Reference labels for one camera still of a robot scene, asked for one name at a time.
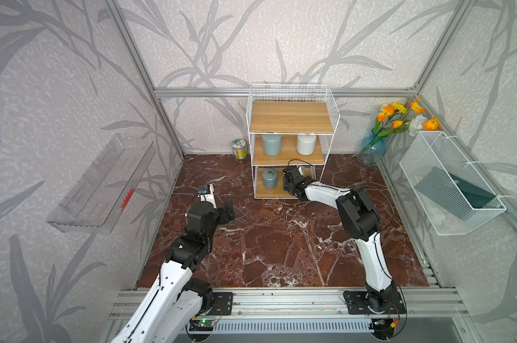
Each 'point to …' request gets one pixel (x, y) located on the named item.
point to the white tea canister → (305, 143)
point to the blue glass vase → (372, 150)
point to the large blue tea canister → (271, 144)
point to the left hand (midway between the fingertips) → (223, 201)
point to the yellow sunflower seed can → (239, 146)
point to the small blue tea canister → (270, 179)
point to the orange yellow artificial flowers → (396, 118)
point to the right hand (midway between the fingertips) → (296, 178)
